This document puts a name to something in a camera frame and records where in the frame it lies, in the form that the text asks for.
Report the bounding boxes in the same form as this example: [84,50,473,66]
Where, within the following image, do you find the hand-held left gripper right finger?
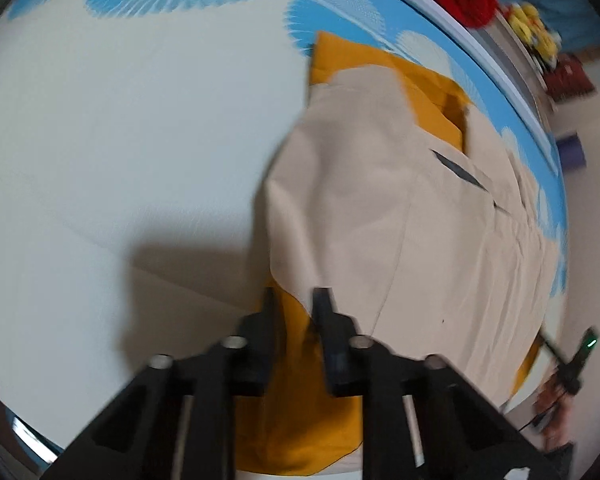
[312,287,563,480]

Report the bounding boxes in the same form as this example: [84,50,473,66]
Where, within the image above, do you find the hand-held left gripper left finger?
[40,287,278,480]

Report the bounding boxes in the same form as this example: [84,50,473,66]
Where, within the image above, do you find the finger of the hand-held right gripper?
[540,334,568,363]

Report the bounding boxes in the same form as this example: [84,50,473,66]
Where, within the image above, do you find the beige and yellow hooded robe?
[232,30,563,476]

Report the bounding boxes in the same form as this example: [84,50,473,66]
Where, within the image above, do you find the person's right forearm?
[534,387,573,453]

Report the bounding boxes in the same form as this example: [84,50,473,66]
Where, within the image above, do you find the purple box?
[555,132,587,171]

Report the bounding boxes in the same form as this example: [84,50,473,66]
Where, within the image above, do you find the blue patterned bed sheet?
[0,0,572,461]

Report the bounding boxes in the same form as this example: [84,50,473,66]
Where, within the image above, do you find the dark red cushion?
[542,52,597,104]

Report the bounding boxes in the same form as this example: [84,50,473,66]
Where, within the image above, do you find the blue curtain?
[492,0,600,54]

